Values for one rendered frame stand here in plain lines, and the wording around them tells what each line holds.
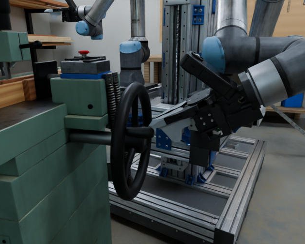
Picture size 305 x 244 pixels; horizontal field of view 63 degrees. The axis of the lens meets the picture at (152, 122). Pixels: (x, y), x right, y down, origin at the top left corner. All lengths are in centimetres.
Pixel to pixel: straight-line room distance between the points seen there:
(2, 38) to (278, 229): 163
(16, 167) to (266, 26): 87
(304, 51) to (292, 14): 352
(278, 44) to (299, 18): 345
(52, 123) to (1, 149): 15
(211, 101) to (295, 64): 14
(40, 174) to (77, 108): 18
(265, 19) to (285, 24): 297
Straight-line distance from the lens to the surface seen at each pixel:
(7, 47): 70
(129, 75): 136
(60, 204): 70
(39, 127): 58
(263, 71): 45
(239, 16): 62
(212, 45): 54
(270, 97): 45
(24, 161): 56
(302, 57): 45
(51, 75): 74
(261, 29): 102
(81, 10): 165
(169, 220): 137
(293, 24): 398
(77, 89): 64
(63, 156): 67
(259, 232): 169
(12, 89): 70
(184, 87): 133
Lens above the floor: 105
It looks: 18 degrees down
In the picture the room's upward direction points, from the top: straight up
